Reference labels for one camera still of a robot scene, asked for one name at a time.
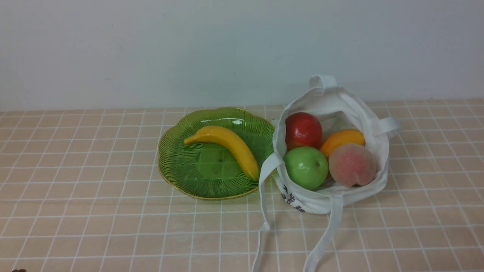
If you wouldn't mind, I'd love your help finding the pink peach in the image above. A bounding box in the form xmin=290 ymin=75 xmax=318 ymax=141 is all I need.
xmin=329 ymin=143 xmax=377 ymax=187

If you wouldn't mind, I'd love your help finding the white canvas tote bag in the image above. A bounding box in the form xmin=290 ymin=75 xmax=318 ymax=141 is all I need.
xmin=259 ymin=75 xmax=400 ymax=272

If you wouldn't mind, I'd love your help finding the orange fruit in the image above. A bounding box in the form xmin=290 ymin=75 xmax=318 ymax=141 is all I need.
xmin=319 ymin=129 xmax=365 ymax=159

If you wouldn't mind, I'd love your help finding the yellow banana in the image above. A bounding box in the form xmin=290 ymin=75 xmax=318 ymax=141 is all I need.
xmin=183 ymin=125 xmax=260 ymax=181

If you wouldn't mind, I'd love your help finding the green glass leaf plate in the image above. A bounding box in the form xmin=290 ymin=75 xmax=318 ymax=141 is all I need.
xmin=158 ymin=107 xmax=275 ymax=200

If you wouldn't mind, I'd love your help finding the red apple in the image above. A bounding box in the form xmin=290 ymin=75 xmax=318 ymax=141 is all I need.
xmin=285 ymin=112 xmax=323 ymax=151

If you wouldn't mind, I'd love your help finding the green apple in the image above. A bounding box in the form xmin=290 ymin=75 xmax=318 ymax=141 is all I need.
xmin=284 ymin=146 xmax=329 ymax=191

